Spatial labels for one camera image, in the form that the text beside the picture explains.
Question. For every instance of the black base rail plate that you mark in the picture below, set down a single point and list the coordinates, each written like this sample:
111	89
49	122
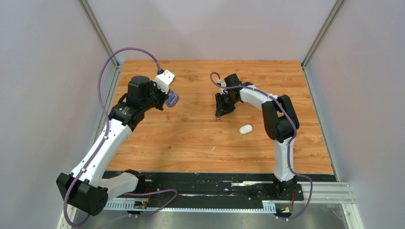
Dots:
214	190

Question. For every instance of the left aluminium frame post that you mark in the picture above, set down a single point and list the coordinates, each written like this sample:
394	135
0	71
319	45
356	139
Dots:
88	11

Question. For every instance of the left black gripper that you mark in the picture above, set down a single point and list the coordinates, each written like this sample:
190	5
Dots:
153	86

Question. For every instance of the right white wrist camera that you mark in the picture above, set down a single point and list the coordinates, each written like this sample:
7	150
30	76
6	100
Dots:
222	85

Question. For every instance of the blue-grey earbud case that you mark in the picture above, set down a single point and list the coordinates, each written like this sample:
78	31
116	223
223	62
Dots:
172	99

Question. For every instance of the white earbud charging case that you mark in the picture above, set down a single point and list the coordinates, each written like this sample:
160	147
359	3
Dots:
246	129

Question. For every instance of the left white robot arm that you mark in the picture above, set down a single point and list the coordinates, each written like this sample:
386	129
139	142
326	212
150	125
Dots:
85	188

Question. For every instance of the right aluminium frame post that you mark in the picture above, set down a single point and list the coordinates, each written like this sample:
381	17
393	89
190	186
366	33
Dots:
338	4

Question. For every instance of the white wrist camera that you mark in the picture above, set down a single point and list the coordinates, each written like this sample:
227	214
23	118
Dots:
164	81
222	85

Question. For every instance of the aluminium frame post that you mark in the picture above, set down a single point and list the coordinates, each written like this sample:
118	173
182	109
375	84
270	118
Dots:
338	4
88	11

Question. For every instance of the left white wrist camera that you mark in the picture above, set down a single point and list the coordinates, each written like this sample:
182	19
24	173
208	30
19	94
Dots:
164	81

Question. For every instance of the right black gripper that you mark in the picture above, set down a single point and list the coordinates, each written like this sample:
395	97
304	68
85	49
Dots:
221	109

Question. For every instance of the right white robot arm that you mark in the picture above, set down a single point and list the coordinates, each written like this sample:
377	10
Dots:
280	122

